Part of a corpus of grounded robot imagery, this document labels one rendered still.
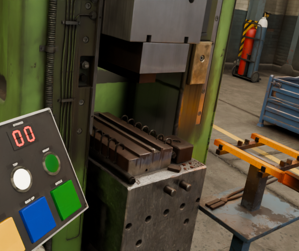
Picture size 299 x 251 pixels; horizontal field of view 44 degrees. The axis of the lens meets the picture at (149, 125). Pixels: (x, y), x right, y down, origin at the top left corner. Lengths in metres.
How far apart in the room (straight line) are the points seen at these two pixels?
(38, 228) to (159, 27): 0.66
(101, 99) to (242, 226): 0.80
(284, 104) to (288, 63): 5.37
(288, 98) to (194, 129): 3.53
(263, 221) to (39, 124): 1.03
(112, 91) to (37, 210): 0.95
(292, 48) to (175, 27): 9.24
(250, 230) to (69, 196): 0.82
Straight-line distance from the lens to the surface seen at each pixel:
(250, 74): 8.53
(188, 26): 1.24
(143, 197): 1.26
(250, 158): 1.46
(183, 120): 1.56
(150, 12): 1.12
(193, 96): 1.55
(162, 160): 1.34
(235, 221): 1.56
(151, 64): 1.16
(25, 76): 1.11
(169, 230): 1.46
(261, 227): 1.58
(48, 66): 1.11
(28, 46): 1.09
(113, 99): 1.72
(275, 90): 5.17
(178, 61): 1.24
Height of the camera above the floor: 1.50
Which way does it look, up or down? 19 degrees down
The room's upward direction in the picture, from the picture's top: 8 degrees clockwise
